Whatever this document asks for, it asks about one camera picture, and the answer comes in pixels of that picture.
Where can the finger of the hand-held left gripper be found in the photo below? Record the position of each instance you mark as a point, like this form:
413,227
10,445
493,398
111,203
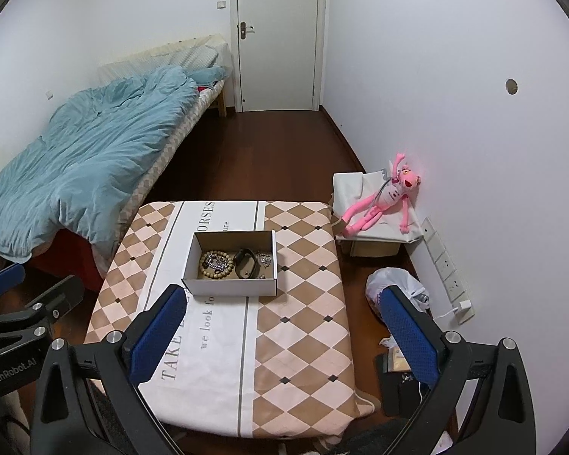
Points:
4,278
61,294

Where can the black smart band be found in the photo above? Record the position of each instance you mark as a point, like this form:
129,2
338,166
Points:
239,268

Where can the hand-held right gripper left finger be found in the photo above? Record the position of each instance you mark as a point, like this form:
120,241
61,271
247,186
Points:
158,331

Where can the white charger plug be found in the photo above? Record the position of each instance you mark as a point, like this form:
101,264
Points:
463,305

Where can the patterned pillow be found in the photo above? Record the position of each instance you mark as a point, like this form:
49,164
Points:
194,57

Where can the bed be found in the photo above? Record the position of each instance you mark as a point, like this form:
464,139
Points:
170,151

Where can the brown cardboard box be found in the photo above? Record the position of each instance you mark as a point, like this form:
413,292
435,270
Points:
374,248

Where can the pink plush toy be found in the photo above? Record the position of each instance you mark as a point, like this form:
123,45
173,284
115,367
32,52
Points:
388,194

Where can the black pouch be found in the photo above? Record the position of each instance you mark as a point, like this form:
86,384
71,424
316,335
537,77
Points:
398,391

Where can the white power strip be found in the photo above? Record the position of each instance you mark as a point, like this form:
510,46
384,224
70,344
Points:
448,270

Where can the blue duvet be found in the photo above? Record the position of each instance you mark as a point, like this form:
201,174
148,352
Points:
99,151

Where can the checkered tablecloth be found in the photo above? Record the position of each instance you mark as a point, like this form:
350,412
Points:
303,317

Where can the white cardboard box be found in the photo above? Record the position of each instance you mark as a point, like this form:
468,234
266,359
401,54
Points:
227,288

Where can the white door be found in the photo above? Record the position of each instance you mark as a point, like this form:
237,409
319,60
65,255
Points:
279,33

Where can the white plastic bag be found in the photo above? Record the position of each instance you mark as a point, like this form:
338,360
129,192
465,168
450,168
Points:
374,289

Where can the yellow white packet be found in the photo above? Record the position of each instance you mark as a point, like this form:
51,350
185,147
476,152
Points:
400,360

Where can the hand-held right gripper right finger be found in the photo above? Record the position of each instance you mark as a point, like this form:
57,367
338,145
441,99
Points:
407,334

